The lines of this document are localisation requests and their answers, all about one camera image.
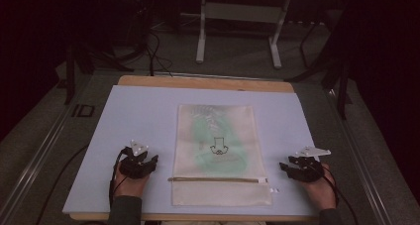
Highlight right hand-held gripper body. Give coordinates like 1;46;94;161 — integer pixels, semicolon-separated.
290;146;332;183

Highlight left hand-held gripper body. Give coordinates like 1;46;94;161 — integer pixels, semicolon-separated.
118;139;152;180

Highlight translucent white zipper bag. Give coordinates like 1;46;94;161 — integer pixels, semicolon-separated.
170;104;273;207

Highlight person's left hand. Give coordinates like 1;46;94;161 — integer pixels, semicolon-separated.
112;161;152;198

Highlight person's right hand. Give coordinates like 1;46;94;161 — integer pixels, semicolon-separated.
300;163;338;210

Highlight pale blue mat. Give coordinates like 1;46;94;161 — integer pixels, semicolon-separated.
62;84;339;217

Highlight green cloth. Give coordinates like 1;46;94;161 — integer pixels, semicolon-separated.
189;114;250;173

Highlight black metal stand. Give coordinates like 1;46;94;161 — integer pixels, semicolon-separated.
285;5;354;121
63;41;136;106

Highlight wooden table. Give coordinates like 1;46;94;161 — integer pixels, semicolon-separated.
69;74;319;223

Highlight white metal stand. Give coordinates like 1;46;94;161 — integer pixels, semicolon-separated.
195;0;293;70

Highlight metal floor rail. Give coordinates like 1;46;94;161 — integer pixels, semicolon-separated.
0;97;78;225
325;88;394;225

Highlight black floor cable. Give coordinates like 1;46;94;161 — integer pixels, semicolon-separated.
35;144;91;225

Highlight bundle of black cables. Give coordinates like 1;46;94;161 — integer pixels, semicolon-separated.
144;29;174;78

